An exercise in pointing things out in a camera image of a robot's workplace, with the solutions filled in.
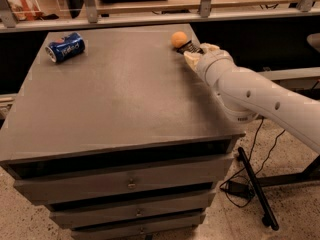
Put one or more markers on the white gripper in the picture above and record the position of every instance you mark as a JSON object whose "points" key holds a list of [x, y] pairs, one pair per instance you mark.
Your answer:
{"points": [[209, 61]]}

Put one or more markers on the black rxbar chocolate bar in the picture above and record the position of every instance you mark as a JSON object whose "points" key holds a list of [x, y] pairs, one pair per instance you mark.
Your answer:
{"points": [[190, 47]]}

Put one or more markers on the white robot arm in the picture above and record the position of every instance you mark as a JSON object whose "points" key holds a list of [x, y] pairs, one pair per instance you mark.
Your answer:
{"points": [[242, 92]]}

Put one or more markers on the orange fruit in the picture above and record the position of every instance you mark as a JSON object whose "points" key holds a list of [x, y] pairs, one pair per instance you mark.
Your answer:
{"points": [[178, 39]]}

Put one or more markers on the grey drawer cabinet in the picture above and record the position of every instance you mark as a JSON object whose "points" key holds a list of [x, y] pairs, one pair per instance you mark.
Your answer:
{"points": [[128, 99]]}

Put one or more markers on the blue pepsi can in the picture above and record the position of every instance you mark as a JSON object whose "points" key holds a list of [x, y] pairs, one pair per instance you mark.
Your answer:
{"points": [[65, 47]]}

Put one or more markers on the black power adapter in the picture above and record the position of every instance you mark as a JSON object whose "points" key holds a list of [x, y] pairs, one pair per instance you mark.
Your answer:
{"points": [[238, 189]]}

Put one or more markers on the black table leg base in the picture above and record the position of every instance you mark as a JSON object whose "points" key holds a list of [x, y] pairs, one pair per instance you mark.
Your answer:
{"points": [[310, 173]]}

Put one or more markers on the bottom grey drawer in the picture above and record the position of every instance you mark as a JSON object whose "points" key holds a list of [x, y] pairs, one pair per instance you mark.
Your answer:
{"points": [[139, 227]]}

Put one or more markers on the grey drawer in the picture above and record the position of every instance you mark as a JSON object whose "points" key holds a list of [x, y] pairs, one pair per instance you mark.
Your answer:
{"points": [[139, 227], [91, 184], [133, 209]]}

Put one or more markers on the red white bag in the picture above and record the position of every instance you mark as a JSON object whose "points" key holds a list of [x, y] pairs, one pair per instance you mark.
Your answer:
{"points": [[23, 4]]}

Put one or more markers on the middle grey drawer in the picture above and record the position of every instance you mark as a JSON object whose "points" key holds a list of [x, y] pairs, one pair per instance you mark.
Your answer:
{"points": [[133, 209]]}

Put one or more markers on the top grey drawer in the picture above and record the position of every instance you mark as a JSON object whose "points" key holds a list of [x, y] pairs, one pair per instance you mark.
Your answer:
{"points": [[91, 184]]}

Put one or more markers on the metal shelf rail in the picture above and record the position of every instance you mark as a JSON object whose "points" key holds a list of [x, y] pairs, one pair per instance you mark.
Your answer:
{"points": [[54, 14]]}

